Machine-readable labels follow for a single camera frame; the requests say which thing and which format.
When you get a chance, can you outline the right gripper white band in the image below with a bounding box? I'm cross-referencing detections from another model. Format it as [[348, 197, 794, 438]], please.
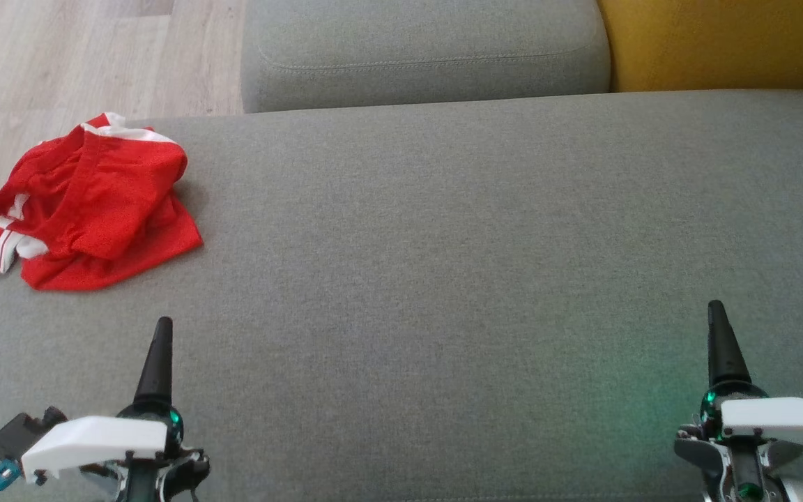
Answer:
[[673, 300, 803, 502]]

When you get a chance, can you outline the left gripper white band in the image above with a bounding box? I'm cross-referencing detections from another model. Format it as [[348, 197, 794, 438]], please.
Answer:
[[22, 317, 211, 502]]

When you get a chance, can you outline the red basketball jersey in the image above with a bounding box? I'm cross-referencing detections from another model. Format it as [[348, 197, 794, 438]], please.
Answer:
[[0, 192, 204, 291]]

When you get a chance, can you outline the large grey ottoman cushion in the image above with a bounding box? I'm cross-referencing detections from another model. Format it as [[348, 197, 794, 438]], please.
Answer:
[[0, 89, 803, 502]]

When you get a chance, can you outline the yellow sofa back cushion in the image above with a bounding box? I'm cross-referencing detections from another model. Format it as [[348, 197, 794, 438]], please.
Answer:
[[597, 0, 803, 93]]

